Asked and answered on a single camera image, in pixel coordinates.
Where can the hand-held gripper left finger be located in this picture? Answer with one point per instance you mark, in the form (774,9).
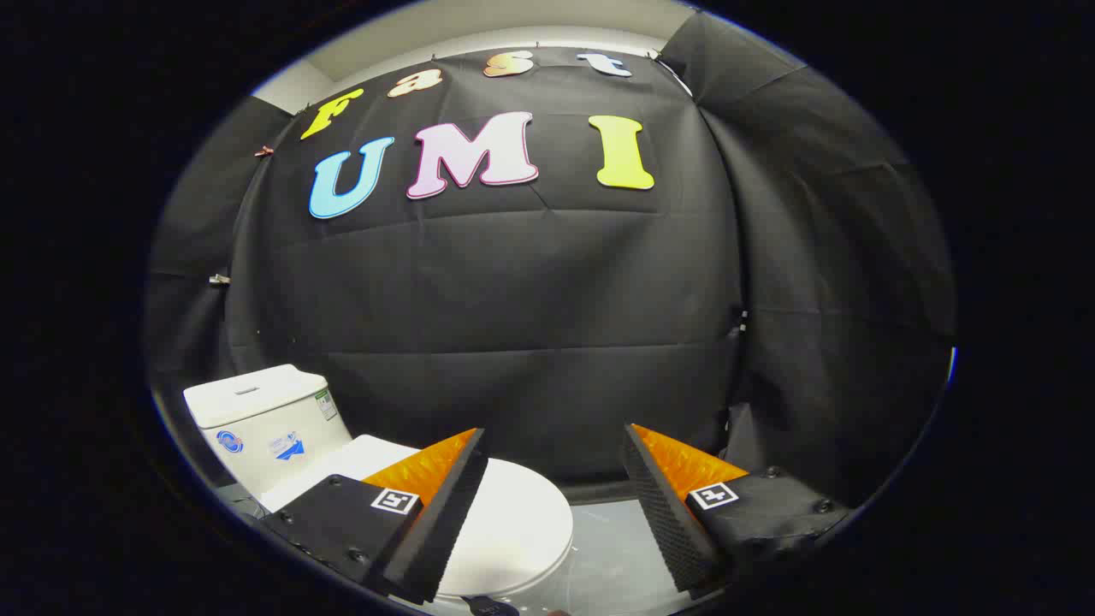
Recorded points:
(445,513)

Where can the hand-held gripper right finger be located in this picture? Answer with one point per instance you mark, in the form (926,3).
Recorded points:
(667,513)

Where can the black backdrop cloth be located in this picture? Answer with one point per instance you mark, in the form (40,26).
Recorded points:
(547,291)

